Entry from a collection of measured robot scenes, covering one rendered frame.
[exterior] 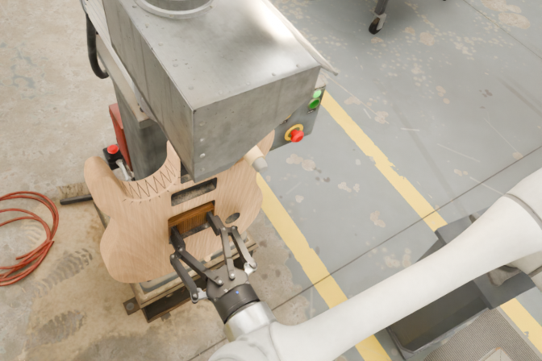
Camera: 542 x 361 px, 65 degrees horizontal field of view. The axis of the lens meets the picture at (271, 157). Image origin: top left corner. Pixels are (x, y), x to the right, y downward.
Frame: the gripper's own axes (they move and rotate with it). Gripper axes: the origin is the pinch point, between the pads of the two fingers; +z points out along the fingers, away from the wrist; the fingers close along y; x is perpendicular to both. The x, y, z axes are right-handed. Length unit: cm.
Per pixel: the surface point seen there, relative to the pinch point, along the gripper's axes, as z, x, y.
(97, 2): 46, 22, 0
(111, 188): 0.8, 20.2, -13.0
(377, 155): 44, -103, 137
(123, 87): 38.1, 4.1, 0.8
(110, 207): 0.7, 15.4, -13.8
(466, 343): -54, -106, 105
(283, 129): 17.9, -6.3, 35.2
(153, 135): 35.0, -12.3, 5.7
